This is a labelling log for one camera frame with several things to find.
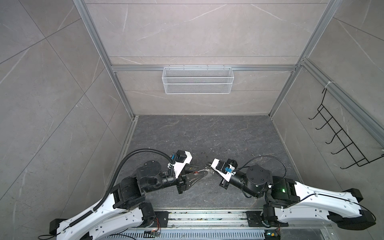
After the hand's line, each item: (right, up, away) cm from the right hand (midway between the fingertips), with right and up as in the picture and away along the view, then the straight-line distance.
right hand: (209, 161), depth 57 cm
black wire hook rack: (+61, +1, +2) cm, 61 cm away
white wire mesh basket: (-4, +46, +44) cm, 63 cm away
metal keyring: (-2, -7, +3) cm, 8 cm away
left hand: (-4, -2, -3) cm, 5 cm away
